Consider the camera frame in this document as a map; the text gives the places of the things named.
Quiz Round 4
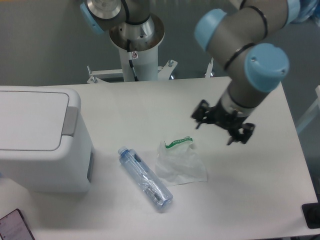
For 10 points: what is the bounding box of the white push-lid trash can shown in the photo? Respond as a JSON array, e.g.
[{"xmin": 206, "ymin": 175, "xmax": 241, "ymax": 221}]
[{"xmin": 0, "ymin": 86, "xmax": 94, "ymax": 193}]

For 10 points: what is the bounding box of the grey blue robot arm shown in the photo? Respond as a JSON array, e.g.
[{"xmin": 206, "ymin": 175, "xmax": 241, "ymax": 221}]
[{"xmin": 80, "ymin": 0, "xmax": 301, "ymax": 144}]

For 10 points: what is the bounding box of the white metal base frame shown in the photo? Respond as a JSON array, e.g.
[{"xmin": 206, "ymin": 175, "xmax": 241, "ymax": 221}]
[{"xmin": 86, "ymin": 58, "xmax": 215, "ymax": 84}]

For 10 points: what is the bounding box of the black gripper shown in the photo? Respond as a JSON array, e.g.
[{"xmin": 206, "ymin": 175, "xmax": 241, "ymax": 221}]
[{"xmin": 191, "ymin": 96, "xmax": 256, "ymax": 146}]

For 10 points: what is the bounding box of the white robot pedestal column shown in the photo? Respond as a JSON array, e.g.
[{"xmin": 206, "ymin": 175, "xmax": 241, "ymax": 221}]
[{"xmin": 109, "ymin": 13, "xmax": 165, "ymax": 82}]

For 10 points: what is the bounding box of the crumpled clear plastic bag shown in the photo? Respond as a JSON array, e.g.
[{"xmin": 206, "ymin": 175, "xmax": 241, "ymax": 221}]
[{"xmin": 155, "ymin": 136, "xmax": 208, "ymax": 187}]

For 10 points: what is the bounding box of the black clamp at table edge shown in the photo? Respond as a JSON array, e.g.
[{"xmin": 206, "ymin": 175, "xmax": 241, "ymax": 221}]
[{"xmin": 301, "ymin": 202, "xmax": 320, "ymax": 229}]

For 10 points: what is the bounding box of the smartphone with dark case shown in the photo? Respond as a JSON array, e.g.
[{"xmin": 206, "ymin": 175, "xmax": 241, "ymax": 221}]
[{"xmin": 0, "ymin": 208, "xmax": 35, "ymax": 240}]

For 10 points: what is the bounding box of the blue plastic bag on floor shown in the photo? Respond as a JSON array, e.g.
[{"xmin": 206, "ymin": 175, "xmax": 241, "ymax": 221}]
[{"xmin": 291, "ymin": 0, "xmax": 320, "ymax": 24}]

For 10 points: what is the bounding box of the clear blue plastic bottle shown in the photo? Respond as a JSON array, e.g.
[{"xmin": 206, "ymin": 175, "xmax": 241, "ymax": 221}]
[{"xmin": 118, "ymin": 146, "xmax": 173, "ymax": 212}]

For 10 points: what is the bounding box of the white frame at right edge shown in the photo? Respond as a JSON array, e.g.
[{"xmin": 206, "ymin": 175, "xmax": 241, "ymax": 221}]
[{"xmin": 296, "ymin": 85, "xmax": 320, "ymax": 135}]

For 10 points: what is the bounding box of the black cable on pedestal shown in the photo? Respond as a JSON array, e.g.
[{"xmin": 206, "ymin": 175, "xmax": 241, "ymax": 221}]
[{"xmin": 126, "ymin": 39, "xmax": 140, "ymax": 82}]

